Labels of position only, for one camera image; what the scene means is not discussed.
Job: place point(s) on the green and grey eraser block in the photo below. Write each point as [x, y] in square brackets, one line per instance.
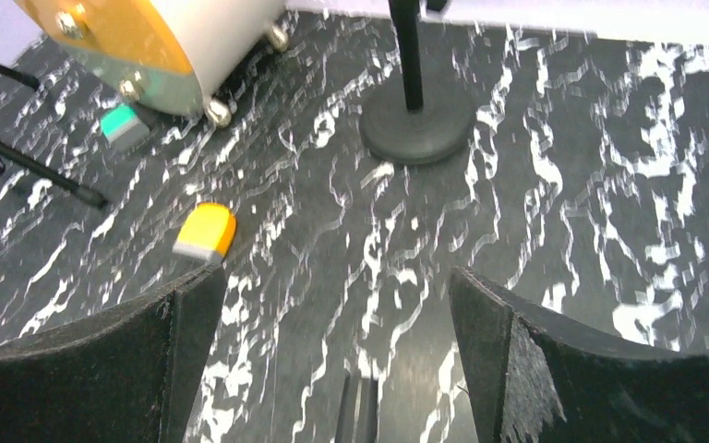
[123, 128]

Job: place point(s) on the black tripod music stand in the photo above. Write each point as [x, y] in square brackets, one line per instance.
[86, 194]

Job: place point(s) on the round three-colour drawer cabinet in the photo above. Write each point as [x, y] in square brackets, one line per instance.
[171, 56]

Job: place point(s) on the black desktop microphone stand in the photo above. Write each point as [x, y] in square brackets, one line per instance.
[413, 119]

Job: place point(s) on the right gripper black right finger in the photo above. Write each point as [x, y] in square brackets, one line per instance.
[534, 375]

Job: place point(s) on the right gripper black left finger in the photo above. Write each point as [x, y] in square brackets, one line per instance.
[129, 373]

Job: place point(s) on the yellow and grey eraser block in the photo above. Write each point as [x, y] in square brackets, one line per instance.
[206, 234]

